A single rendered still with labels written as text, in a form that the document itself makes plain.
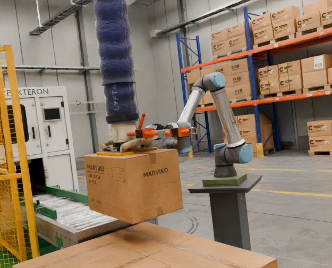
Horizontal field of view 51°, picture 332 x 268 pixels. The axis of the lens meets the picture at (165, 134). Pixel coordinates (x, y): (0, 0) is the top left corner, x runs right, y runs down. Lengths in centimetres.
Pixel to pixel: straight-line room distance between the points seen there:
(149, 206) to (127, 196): 16
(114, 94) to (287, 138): 919
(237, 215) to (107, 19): 175
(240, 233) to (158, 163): 103
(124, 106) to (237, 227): 133
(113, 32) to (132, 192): 104
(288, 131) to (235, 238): 839
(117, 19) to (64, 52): 1039
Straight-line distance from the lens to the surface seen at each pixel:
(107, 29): 239
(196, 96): 265
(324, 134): 933
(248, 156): 274
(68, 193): 417
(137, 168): 211
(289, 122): 1107
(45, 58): 1239
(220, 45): 1083
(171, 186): 227
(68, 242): 278
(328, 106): 1064
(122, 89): 233
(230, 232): 292
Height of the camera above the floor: 130
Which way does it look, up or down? 2 degrees down
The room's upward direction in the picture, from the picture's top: 7 degrees counter-clockwise
